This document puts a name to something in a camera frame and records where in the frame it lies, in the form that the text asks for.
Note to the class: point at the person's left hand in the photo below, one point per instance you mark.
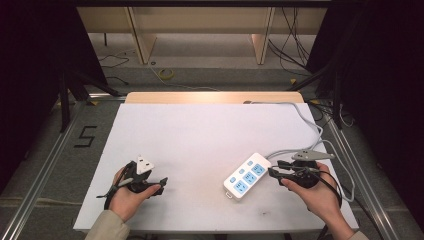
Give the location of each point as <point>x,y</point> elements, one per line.
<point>128,201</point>

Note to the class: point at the person's right hand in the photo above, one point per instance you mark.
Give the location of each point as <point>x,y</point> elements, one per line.
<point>318,198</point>

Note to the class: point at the black curtain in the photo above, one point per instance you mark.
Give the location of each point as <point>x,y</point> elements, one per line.
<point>30,83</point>
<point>383,83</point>

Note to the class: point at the white table cover sheet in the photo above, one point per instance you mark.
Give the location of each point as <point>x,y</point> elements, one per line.
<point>200,140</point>

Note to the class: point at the metal floor rail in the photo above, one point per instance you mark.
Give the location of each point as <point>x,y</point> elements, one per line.
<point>363,186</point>
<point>43,166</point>

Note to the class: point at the black metal stand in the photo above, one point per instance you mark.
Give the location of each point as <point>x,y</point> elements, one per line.
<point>335,86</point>
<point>71,90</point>

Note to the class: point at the yellow tape roll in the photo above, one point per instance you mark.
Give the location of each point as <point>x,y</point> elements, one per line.
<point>165,74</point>

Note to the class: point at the light wooden shelf unit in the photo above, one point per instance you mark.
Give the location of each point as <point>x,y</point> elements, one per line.
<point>146,43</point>

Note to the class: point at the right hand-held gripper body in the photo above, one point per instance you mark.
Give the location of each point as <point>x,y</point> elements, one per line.
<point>305,173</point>

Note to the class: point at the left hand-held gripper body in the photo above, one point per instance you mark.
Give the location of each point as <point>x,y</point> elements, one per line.
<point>138,176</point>

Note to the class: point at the wooden table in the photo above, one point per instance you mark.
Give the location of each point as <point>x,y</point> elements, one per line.
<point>213,97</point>

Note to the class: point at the white power strip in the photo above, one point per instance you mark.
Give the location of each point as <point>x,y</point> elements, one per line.
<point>247,176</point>

